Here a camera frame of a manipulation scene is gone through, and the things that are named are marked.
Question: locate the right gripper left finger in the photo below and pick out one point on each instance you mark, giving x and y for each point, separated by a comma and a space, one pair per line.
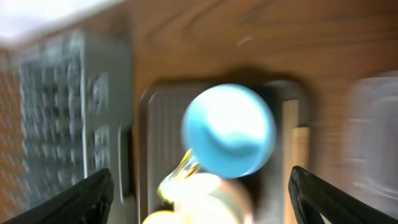
88, 201

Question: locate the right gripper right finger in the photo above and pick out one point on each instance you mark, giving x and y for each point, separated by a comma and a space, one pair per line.
313, 199

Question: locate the pink plate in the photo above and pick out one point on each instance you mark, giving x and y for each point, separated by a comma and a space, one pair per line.
242, 202

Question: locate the light blue bowl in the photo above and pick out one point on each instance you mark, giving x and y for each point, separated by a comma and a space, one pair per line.
230, 129

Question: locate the foil snack wrapper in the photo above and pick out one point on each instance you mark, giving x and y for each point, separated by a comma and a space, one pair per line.
187, 166

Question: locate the cream white cup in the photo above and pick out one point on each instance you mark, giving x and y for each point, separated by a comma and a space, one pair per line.
199, 196

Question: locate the clear plastic waste bin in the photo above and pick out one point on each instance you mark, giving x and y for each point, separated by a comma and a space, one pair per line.
371, 141

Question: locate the right wooden chopstick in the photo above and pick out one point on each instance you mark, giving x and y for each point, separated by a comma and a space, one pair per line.
301, 146

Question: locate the wooden chopstick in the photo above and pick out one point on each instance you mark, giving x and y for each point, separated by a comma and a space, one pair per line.
301, 146
290, 113

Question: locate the yellow plate with crumbs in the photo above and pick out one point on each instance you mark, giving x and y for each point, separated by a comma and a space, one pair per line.
163, 217

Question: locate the grey plastic dish rack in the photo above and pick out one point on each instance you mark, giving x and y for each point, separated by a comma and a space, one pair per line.
66, 112

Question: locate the dark brown serving tray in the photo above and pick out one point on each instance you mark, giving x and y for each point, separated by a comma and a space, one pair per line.
160, 144

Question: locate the left wooden chopstick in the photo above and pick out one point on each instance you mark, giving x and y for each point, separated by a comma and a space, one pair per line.
290, 113

